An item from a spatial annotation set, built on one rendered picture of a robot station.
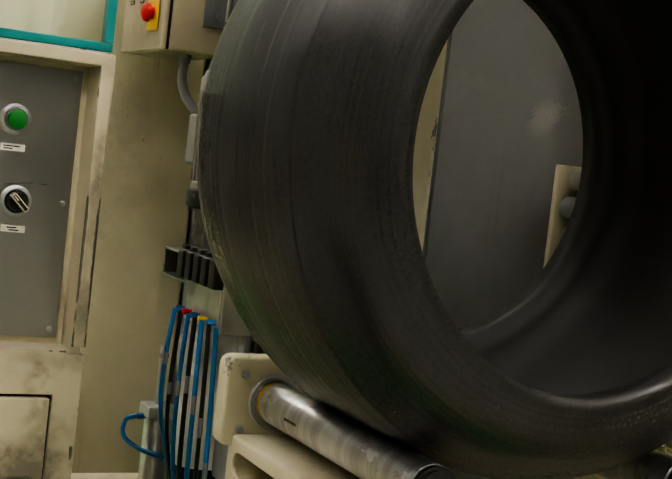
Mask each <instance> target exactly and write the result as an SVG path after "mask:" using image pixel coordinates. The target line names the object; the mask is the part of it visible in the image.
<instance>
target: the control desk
mask: <svg viewBox="0 0 672 479"><path fill-rule="evenodd" d="M115 62H116V56H115V55H111V53H106V52H100V51H93V50H86V49H79V48H72V47H65V46H58V45H52V44H45V43H38V42H31V41H24V40H17V39H10V38H3V37H0V479H71V473H72V463H73V454H74V444H75V435H76V425H77V416H78V406H79V397H80V387H81V378H82V368H83V359H84V355H83V354H82V353H81V352H80V347H85V346H86V337H87V327H88V318H89V308H90V299H91V289H92V280H93V270H94V261H95V252H96V242H97V233H98V223H99V214H100V204H101V195H102V185H103V176H104V166H105V157H106V147H107V138H108V128H109V119H110V109H111V100H112V90H113V81H114V71H115Z"/></svg>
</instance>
